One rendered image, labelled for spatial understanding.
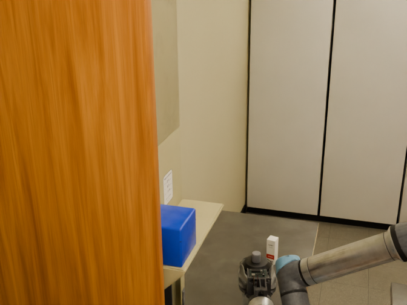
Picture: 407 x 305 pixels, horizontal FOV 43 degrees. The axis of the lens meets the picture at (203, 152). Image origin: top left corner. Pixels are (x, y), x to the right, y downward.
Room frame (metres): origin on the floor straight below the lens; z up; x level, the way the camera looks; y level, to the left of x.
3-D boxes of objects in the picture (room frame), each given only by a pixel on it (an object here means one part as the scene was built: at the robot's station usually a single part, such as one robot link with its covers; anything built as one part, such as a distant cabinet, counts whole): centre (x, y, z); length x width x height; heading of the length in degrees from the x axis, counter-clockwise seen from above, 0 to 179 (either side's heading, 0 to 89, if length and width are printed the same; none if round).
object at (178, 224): (0.97, 0.08, 1.56); 0.10 x 0.10 x 0.09; 73
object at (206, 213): (1.07, 0.05, 1.46); 0.32 x 0.12 x 0.10; 163
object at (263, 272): (1.31, -0.16, 1.17); 0.12 x 0.08 x 0.09; 178
